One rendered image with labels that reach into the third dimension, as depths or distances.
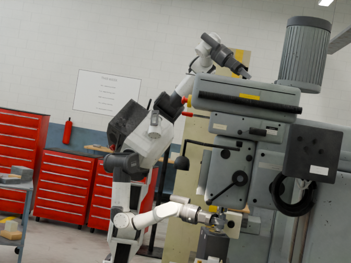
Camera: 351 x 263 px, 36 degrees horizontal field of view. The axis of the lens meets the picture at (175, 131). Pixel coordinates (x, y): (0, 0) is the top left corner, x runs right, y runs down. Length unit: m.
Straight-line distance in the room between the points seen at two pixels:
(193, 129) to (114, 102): 7.57
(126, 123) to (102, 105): 9.00
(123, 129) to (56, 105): 9.29
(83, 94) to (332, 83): 5.33
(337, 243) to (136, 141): 1.08
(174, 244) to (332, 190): 2.21
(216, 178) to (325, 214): 0.49
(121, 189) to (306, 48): 1.09
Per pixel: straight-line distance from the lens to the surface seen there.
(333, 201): 2.33
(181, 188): 4.24
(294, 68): 2.44
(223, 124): 2.37
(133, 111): 2.79
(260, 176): 2.39
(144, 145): 2.70
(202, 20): 11.72
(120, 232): 3.08
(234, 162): 2.39
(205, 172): 2.48
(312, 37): 2.46
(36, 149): 7.48
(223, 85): 2.37
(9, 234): 5.33
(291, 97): 2.39
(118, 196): 2.64
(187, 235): 4.29
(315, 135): 2.15
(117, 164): 2.65
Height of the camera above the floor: 1.65
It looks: 1 degrees down
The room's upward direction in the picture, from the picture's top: 10 degrees clockwise
